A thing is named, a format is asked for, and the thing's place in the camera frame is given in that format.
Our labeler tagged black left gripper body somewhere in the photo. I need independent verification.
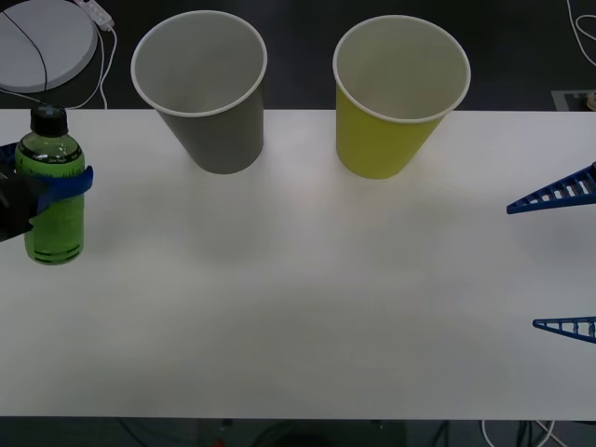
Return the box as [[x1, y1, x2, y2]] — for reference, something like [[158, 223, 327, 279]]
[[0, 175, 44, 243]]

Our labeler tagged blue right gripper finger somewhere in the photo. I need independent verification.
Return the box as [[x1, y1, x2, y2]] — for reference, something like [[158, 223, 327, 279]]
[[506, 160, 596, 215], [532, 316, 596, 345]]

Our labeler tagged green plastic bottle black cap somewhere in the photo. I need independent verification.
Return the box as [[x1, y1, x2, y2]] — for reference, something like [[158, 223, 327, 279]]
[[14, 105, 88, 266]]

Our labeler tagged grey floor socket box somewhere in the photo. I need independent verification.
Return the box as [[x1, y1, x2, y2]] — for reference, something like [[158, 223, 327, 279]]
[[550, 89, 596, 113]]

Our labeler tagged round pale grey disc base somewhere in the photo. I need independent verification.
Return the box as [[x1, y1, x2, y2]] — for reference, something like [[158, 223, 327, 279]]
[[0, 4, 100, 94]]

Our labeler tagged grey plastic waste bin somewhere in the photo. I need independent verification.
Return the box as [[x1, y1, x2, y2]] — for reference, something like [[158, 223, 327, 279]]
[[130, 11, 269, 176]]

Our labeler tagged white power strip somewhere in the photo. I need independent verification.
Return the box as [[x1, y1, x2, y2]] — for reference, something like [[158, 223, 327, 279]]
[[74, 0, 115, 32]]

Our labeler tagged yellow-green plastic waste bin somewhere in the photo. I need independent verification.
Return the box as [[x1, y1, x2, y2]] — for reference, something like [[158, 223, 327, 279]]
[[332, 15, 472, 181]]

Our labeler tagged white power strip cable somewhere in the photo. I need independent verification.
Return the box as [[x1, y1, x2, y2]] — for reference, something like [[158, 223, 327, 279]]
[[83, 27, 118, 111]]

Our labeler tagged white cable under table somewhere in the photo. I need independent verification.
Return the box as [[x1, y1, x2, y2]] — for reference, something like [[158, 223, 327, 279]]
[[481, 418, 562, 447]]

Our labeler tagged white looped cable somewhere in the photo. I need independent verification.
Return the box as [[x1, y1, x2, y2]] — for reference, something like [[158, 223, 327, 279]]
[[566, 0, 596, 75]]

